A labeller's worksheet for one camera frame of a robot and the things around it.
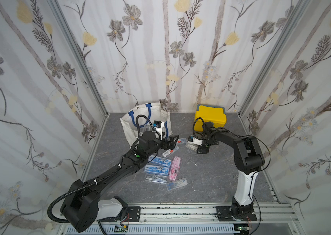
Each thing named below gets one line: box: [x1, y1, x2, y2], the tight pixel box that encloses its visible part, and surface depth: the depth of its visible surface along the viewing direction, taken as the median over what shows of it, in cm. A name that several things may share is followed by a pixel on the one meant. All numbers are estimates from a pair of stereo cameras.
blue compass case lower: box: [143, 164, 169, 175], surface depth 90 cm
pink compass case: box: [168, 156, 182, 182], surface depth 91 cm
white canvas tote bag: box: [119, 102, 173, 148], surface depth 97 cm
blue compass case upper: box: [148, 155, 172, 167], surface depth 95 cm
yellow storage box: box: [194, 104, 227, 132], surface depth 104 cm
